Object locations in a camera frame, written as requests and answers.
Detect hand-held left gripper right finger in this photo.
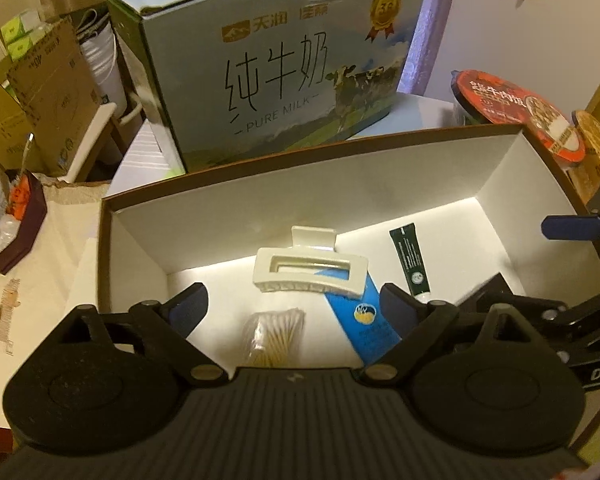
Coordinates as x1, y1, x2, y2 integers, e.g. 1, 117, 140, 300
364, 284, 536, 383

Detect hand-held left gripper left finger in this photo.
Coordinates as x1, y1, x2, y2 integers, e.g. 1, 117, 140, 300
67, 282, 229, 386

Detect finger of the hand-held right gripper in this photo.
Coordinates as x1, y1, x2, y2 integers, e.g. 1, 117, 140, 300
457, 272, 600, 356
541, 180, 600, 251

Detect blue cream tube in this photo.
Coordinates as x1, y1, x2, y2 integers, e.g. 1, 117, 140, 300
315, 267, 406, 366

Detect small dark green tube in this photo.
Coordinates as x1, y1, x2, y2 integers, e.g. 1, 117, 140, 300
389, 222, 433, 303

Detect clear bag of cotton swabs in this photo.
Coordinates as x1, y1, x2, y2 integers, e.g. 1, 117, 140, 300
242, 308, 307, 368

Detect white hair claw clip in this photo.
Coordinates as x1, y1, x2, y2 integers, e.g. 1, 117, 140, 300
251, 226, 368, 297

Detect brown cardboard box white inside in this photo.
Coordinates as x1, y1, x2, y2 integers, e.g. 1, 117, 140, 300
97, 125, 600, 361

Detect red label instant noodle bowl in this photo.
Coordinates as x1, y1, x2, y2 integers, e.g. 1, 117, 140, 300
450, 69, 586, 168

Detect cream cloth with animal print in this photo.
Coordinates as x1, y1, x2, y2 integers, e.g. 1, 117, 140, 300
0, 180, 113, 431

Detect dark red storage box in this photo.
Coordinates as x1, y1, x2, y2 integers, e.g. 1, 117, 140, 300
0, 170, 48, 276

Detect orange item in box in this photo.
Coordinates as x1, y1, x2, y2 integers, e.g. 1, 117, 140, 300
9, 172, 33, 217

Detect pale blue milk carton box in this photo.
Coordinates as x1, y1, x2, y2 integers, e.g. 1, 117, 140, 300
106, 0, 431, 173

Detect lavender curtain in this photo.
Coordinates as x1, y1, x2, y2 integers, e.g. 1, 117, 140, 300
415, 0, 463, 96

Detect white bucket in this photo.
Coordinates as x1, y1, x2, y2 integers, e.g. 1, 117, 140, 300
77, 20, 128, 116

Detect large brown cardboard carton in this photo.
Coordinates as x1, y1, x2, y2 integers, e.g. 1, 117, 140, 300
5, 15, 103, 176

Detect small brown cardboard carton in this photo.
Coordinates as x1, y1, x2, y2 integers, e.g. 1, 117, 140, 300
0, 80, 46, 171

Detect green tissue packs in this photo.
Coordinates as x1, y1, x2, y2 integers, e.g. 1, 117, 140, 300
0, 9, 56, 61

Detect white chair frame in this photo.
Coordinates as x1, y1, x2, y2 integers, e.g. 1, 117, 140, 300
55, 102, 146, 183

